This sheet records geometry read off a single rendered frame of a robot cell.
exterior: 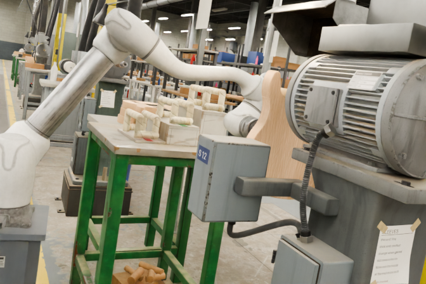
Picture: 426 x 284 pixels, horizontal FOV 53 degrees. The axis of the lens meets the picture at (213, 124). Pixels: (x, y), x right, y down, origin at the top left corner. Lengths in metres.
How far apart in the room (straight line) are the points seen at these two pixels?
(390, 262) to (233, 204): 0.37
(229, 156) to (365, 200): 0.32
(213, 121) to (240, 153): 1.01
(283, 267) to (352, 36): 0.56
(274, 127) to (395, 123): 0.53
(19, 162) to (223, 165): 0.71
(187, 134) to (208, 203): 0.98
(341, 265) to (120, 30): 1.01
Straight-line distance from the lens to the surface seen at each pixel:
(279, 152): 1.39
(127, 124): 2.08
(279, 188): 1.07
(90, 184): 2.36
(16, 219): 1.52
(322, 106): 1.02
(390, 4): 1.24
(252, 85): 1.68
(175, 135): 1.96
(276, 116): 1.35
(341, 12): 1.27
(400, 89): 0.91
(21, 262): 1.52
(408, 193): 0.88
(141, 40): 1.51
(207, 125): 2.02
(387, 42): 1.01
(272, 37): 4.31
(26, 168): 1.49
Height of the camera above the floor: 1.26
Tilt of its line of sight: 6 degrees down
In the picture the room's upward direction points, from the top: 9 degrees clockwise
